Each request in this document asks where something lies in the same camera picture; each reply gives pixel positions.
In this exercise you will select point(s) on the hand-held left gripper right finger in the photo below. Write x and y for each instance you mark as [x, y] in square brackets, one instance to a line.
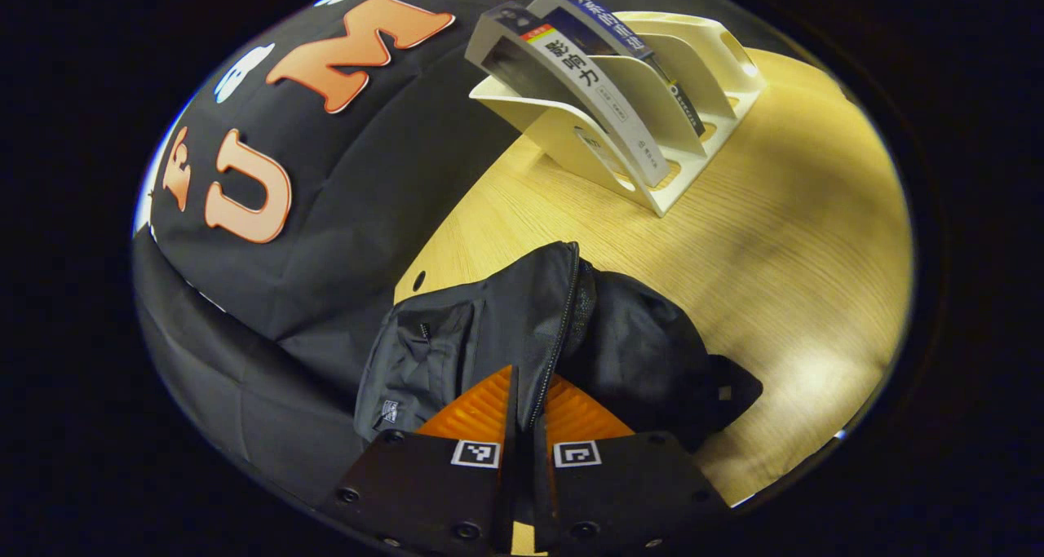
[620, 492]

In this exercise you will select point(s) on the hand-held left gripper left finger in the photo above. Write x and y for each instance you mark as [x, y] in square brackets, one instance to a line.
[440, 492]

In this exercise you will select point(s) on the black schoolbag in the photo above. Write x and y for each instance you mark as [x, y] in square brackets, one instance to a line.
[506, 320]

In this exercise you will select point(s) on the white book with grey spine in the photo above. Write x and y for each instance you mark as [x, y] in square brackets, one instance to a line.
[603, 100]

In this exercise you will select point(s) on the white bookshelf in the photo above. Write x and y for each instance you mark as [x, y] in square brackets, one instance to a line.
[693, 92]

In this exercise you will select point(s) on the blue book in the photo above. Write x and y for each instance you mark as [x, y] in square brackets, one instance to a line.
[603, 19]

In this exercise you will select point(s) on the black desk grommet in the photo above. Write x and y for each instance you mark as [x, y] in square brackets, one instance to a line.
[418, 280]

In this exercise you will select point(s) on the black backdrop cloth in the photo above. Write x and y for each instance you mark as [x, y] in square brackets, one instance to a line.
[351, 198]

